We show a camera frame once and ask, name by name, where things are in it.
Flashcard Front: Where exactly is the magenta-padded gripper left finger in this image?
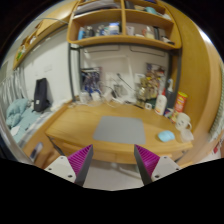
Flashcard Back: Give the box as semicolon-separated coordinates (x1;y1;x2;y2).
44;144;95;187

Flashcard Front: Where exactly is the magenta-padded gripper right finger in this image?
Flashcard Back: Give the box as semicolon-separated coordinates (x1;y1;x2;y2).
133;144;182;186

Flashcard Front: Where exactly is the light blue computer mouse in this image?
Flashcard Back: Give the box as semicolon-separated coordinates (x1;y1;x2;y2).
157;130;176;143

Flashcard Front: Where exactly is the grey mouse pad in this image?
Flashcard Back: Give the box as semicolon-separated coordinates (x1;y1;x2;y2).
92;115;147;145

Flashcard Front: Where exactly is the clear plastic food container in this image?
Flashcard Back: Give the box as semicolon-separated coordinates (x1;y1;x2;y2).
179;128;195;143

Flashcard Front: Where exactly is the white mug with face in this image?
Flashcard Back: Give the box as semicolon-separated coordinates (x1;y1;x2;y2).
174;112;193;132

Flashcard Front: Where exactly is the white red-pump lotion bottle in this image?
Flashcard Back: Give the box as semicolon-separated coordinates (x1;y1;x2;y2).
154;88;169;116

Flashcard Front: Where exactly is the teal bedding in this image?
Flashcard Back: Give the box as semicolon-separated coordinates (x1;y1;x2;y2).
4;98;51;144

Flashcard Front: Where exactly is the red and yellow snack can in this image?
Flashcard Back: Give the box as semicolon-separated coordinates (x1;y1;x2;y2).
173;91;189;114

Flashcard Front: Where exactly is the tan tree figurine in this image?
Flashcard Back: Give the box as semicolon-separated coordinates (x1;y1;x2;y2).
136;76;158;101

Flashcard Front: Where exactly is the blue model kit box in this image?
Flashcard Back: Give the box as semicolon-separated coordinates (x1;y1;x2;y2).
80;67;103;96

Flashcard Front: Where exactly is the wooden shelf unit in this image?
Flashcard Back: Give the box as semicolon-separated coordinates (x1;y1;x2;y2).
66;0;183;51

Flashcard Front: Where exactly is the white metal bed rail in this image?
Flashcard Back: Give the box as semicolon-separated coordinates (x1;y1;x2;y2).
0;66;29;111

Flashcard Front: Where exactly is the dark metal desk frame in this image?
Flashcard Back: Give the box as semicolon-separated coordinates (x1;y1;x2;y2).
68;43;183;101

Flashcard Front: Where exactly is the wooden wall shelf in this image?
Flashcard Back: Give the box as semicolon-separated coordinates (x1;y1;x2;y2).
12;9;73;70

